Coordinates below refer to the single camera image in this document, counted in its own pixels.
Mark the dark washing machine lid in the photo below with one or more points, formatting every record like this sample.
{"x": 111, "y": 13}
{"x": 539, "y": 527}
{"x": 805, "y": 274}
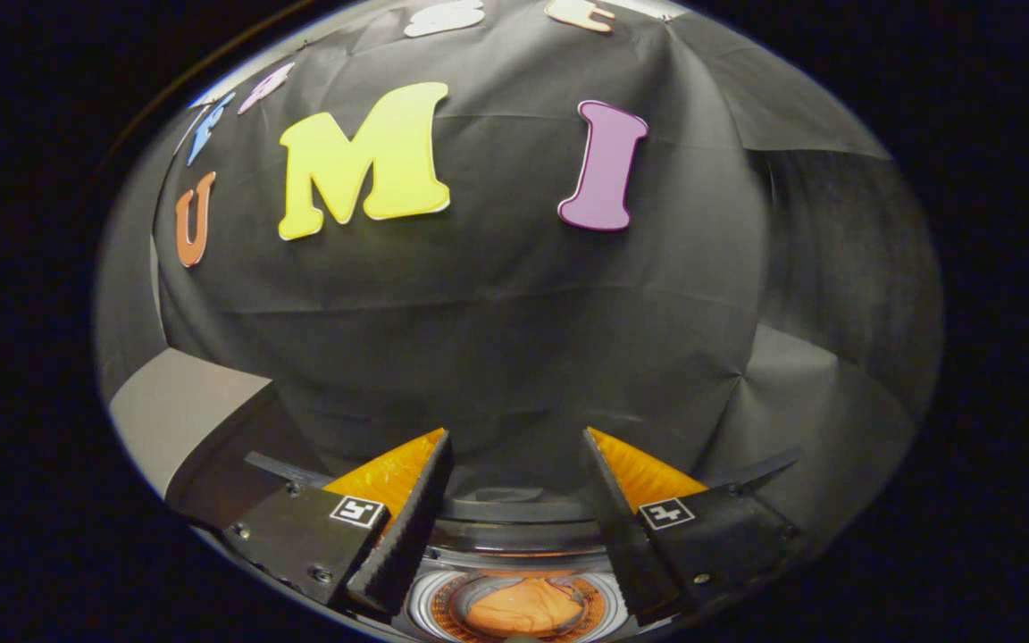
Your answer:
{"x": 514, "y": 511}

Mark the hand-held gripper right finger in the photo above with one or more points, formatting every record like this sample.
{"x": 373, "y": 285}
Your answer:
{"x": 626, "y": 527}

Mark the grey cabinet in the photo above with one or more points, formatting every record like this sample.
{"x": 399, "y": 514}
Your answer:
{"x": 184, "y": 411}

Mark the orange polo shirt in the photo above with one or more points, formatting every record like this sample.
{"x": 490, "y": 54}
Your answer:
{"x": 523, "y": 607}

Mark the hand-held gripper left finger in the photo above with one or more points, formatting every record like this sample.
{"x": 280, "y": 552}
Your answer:
{"x": 412, "y": 527}

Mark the black backdrop cloth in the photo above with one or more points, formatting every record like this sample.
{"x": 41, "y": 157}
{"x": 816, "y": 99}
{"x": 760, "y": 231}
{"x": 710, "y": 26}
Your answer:
{"x": 497, "y": 339}

